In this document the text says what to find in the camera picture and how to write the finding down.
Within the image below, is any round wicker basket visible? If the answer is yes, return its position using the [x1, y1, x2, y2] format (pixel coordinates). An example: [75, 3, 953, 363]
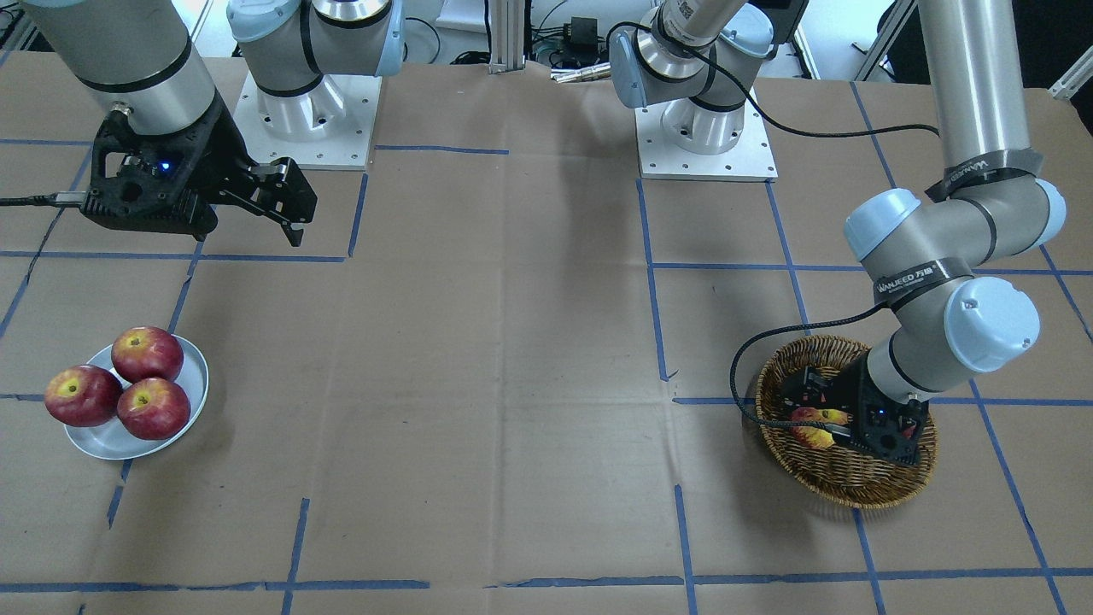
[752, 335, 939, 510]

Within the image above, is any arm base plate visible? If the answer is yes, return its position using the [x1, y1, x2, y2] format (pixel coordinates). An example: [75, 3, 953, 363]
[231, 75, 383, 172]
[634, 82, 778, 182]

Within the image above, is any light blue plate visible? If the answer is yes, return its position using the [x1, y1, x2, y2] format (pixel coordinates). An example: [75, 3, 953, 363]
[64, 336, 210, 460]

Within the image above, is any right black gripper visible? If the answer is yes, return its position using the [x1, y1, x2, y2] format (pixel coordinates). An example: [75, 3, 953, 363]
[175, 92, 318, 248]

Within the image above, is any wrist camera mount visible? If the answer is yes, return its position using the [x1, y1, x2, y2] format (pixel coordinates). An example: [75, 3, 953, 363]
[850, 385, 929, 468]
[79, 102, 218, 241]

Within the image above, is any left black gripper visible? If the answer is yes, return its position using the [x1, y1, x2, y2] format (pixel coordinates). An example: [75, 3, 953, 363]
[781, 354, 868, 448]

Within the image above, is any red apple on plate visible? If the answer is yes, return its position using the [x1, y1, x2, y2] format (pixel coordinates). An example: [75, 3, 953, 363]
[44, 365, 124, 428]
[110, 326, 184, 383]
[116, 377, 191, 441]

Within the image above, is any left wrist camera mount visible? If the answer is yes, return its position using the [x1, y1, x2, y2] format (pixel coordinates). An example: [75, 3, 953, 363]
[850, 385, 929, 468]

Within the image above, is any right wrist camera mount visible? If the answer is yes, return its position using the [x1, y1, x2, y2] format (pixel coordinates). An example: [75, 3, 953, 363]
[79, 102, 218, 241]

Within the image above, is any aluminium frame post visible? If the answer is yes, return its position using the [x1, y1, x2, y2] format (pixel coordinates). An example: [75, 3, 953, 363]
[487, 0, 529, 74]

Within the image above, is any yellow-red apple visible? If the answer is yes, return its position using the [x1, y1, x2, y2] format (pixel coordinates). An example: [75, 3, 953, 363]
[790, 407, 853, 450]

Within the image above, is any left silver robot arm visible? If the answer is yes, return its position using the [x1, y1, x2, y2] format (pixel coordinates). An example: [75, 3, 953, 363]
[606, 1, 1067, 464]

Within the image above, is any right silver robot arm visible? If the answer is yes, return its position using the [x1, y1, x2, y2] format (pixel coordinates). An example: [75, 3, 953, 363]
[3, 1, 403, 246]

